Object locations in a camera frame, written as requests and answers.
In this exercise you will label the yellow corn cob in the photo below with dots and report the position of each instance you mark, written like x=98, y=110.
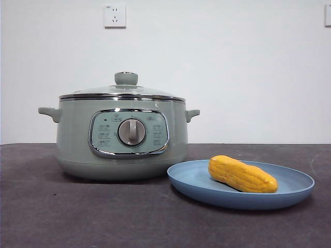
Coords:
x=243, y=175

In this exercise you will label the white wall switch plate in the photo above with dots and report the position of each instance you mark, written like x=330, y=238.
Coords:
x=328, y=15

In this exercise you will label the pale green electric steamer pot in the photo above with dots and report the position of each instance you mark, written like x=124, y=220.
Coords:
x=75, y=155

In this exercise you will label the glass lid with green knob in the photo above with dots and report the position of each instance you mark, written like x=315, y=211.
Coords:
x=126, y=78

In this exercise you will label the blue round plate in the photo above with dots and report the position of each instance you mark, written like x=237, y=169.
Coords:
x=191, y=180

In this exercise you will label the white wall socket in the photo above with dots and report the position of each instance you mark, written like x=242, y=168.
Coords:
x=115, y=16

